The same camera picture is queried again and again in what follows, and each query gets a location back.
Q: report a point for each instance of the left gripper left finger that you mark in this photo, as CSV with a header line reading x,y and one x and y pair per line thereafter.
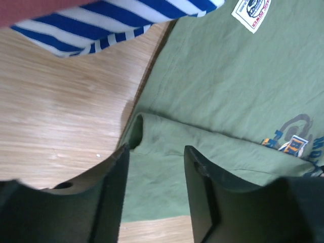
x,y
86,208

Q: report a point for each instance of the olive green printed tank top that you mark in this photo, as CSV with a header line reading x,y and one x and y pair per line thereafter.
x,y
250,102

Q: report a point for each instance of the blue white striped tank top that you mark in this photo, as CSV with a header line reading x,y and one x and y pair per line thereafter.
x,y
94,27

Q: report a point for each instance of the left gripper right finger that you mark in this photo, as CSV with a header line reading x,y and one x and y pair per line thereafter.
x,y
226,208

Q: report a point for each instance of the dusty pink tank top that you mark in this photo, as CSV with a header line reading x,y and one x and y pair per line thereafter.
x,y
13,11

